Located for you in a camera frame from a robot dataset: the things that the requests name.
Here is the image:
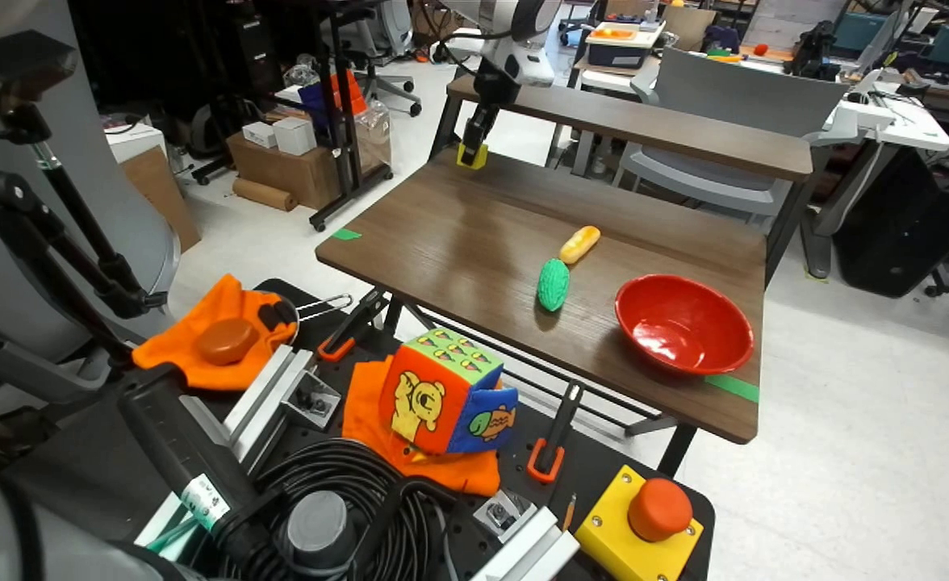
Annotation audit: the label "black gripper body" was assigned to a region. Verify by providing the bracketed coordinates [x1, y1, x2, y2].
[472, 52, 525, 114]

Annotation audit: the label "brown wooden table with shelf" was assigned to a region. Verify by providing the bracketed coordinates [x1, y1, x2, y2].
[314, 66, 816, 453]

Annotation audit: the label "black pole floor stand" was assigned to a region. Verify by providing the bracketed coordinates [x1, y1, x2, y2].
[306, 0, 397, 232]

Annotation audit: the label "yellow toy corn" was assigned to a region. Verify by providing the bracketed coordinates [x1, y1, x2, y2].
[556, 221, 602, 271]

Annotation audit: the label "open cardboard box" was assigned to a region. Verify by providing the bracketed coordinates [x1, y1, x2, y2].
[227, 102, 394, 212]

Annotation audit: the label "green toy cucumber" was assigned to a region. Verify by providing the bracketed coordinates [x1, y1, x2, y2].
[532, 258, 574, 320]

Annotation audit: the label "white small boxes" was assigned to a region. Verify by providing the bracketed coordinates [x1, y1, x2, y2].
[238, 114, 319, 158]

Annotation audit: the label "grey office chair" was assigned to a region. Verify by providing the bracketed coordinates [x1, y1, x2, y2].
[613, 46, 850, 226]

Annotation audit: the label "colourful soft picture cube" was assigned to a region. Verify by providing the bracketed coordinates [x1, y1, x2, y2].
[374, 325, 524, 457]

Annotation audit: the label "red plastic bowl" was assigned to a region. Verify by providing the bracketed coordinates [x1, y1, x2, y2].
[613, 275, 758, 379]

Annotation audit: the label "orange cloth under cube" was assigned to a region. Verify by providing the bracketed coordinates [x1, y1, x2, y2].
[338, 354, 504, 500]

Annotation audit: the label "printed fiducial tag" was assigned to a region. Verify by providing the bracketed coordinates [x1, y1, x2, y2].
[283, 370, 345, 433]
[472, 486, 538, 545]

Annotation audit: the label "flat cardboard panel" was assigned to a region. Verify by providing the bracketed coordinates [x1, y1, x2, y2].
[116, 143, 204, 255]

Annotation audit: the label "black cart platform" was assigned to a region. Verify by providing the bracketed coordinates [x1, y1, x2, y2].
[0, 275, 716, 581]

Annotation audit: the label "orange cloth with disc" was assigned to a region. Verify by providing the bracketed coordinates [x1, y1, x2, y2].
[128, 271, 303, 395]

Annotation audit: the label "long green tape strip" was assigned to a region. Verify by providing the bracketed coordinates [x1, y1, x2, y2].
[701, 374, 762, 411]

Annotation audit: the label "white desk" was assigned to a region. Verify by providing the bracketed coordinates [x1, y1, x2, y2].
[816, 87, 949, 153]

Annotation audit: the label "grey round knob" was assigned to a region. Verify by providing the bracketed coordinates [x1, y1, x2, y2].
[280, 486, 354, 569]

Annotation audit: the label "yellow box red stop button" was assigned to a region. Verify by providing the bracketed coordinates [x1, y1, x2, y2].
[571, 462, 707, 581]

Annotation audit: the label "black clamp orange handle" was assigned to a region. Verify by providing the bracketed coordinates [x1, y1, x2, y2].
[314, 287, 390, 365]
[524, 379, 587, 486]

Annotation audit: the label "long aluminium extrusion rail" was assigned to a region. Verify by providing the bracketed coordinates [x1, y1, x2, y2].
[133, 345, 316, 555]

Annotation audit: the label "black coiled cable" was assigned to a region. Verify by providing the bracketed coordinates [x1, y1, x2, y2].
[209, 433, 468, 581]

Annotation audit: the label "short aluminium extrusion rail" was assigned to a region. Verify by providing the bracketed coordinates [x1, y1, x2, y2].
[472, 503, 585, 581]

